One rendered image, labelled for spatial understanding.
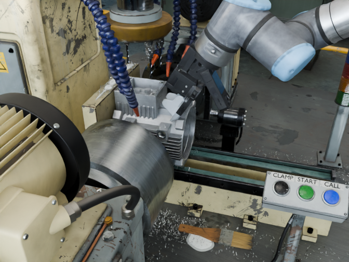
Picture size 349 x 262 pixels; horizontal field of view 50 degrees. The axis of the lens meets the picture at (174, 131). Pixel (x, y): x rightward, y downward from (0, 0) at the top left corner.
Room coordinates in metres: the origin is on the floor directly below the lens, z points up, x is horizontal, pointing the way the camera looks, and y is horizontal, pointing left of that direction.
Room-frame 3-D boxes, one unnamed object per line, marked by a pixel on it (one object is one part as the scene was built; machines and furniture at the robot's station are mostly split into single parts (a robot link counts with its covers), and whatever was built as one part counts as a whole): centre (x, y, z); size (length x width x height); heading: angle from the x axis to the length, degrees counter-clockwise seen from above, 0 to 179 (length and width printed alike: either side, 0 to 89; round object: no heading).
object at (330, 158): (1.06, -0.55, 1.01); 0.08 x 0.08 x 0.42; 73
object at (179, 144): (0.93, 0.05, 1.02); 0.20 x 0.19 x 0.19; 74
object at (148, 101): (0.94, 0.09, 1.11); 0.12 x 0.11 x 0.07; 74
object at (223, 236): (0.72, -0.11, 0.80); 0.21 x 0.05 x 0.01; 74
